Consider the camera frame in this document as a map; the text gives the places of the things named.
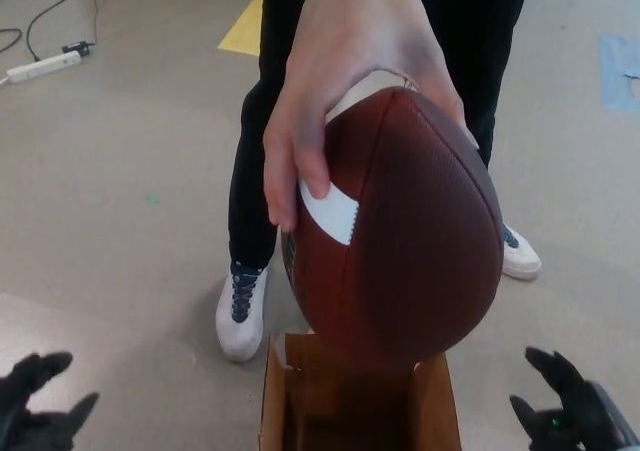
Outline yellow floor tape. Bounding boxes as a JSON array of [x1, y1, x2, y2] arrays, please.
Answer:
[[217, 0, 265, 58]]

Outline brown leather football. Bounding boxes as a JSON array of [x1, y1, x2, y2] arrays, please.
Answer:
[[278, 69, 505, 372]]

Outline thin black adapter cable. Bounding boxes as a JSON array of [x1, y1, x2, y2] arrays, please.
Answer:
[[88, 0, 109, 47]]

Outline brown cardboard box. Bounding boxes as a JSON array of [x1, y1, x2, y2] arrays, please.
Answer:
[[257, 331, 464, 451]]

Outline person's left white sneaker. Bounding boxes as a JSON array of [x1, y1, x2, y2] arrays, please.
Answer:
[[499, 222, 543, 281]]

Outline white power strip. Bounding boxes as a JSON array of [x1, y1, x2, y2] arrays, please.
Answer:
[[5, 50, 85, 84]]

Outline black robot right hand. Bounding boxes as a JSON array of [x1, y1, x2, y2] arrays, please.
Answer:
[[508, 346, 626, 451]]

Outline person's white sneaker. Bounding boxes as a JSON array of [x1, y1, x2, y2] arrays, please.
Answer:
[[499, 222, 543, 281], [215, 259, 271, 363]]

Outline blue floor tape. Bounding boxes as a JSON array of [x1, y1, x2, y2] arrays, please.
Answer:
[[598, 33, 640, 115]]

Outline person's right white sneaker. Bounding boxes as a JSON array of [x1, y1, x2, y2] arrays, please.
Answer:
[[215, 259, 271, 363]]

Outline person's black pants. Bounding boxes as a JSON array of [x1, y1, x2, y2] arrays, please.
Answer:
[[227, 0, 531, 272]]

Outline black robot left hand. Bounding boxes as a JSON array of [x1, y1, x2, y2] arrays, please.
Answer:
[[0, 350, 100, 451]]

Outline black power strip cable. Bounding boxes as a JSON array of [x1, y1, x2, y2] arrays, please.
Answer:
[[25, 0, 96, 63]]

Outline black looped floor cable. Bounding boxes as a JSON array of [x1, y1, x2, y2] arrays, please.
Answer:
[[0, 28, 24, 56]]

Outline person's right hand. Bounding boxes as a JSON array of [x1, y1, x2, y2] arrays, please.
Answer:
[[263, 0, 480, 232]]

